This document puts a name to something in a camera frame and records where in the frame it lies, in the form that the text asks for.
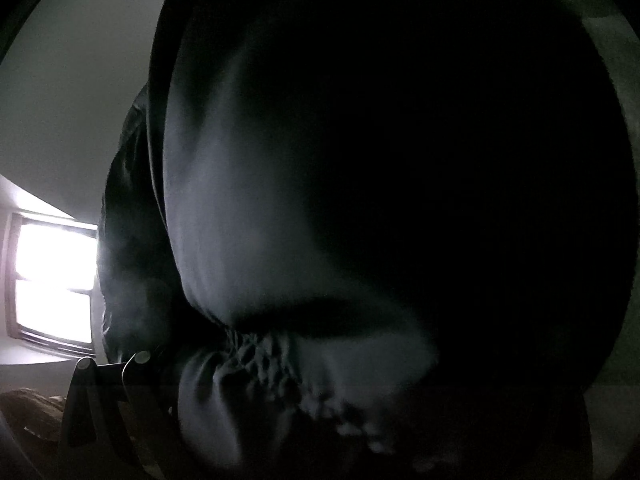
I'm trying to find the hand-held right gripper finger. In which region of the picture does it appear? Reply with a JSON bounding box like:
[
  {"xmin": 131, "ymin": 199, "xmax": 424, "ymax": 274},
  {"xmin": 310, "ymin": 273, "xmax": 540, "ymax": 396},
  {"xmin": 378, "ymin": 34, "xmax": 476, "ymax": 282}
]
[{"xmin": 56, "ymin": 351, "xmax": 174, "ymax": 480}]

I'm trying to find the black puffer jacket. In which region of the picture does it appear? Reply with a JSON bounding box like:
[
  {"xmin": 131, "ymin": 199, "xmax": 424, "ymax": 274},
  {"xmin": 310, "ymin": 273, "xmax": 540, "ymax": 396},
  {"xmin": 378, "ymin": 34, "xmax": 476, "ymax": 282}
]
[{"xmin": 96, "ymin": 0, "xmax": 632, "ymax": 480}]

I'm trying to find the brown textured cloth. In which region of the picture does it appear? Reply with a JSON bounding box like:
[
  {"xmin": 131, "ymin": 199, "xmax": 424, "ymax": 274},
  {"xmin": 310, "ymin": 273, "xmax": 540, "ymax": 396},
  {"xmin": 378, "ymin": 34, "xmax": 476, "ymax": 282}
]
[{"xmin": 0, "ymin": 387, "xmax": 67, "ymax": 444}]

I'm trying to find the window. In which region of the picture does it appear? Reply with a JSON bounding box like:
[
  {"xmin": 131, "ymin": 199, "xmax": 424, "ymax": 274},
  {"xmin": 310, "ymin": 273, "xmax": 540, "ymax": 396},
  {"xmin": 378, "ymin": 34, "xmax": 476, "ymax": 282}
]
[{"xmin": 5, "ymin": 211, "xmax": 99, "ymax": 359}]

